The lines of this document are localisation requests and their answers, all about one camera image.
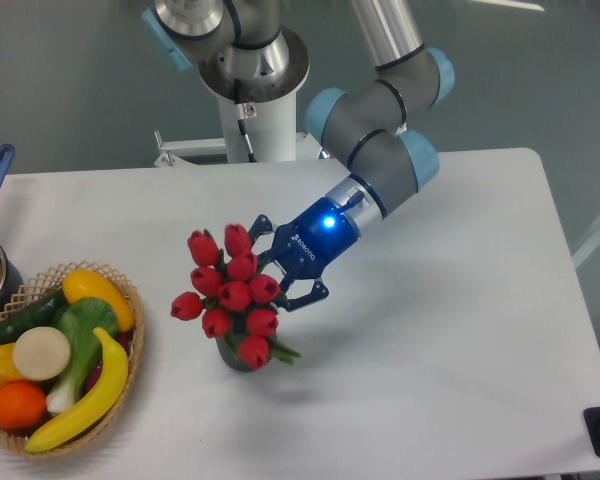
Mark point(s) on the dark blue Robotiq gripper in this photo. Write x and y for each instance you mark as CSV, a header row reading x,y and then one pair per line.
x,y
304,247

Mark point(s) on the red tulip bouquet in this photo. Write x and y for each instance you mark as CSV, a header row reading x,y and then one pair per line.
x,y
231,294

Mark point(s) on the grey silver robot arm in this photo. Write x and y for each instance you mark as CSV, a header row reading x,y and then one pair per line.
x,y
254,66

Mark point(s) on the dark grey ribbed vase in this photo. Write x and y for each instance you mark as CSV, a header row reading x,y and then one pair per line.
x,y
229,351

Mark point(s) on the red plastic fruit in basket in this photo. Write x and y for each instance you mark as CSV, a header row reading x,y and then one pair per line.
x,y
124,340

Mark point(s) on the yellow squash toy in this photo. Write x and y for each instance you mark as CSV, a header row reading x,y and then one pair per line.
x,y
82,283

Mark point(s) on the yellow plastic banana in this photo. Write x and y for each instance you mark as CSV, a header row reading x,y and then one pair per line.
x,y
93,406

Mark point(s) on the green bok choy toy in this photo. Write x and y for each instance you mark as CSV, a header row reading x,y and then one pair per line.
x,y
77,323

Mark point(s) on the woven wicker basket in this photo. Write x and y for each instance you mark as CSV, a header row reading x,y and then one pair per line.
x,y
44,284

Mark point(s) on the dark green cucumber toy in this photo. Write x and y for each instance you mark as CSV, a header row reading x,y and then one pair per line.
x,y
39,313

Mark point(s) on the beige round disc toy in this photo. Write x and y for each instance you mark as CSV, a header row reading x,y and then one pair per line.
x,y
41,353

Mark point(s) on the orange plastic fruit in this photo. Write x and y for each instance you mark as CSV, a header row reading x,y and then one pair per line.
x,y
22,405

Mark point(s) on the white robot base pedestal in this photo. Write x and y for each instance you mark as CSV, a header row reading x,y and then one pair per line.
x,y
251,132

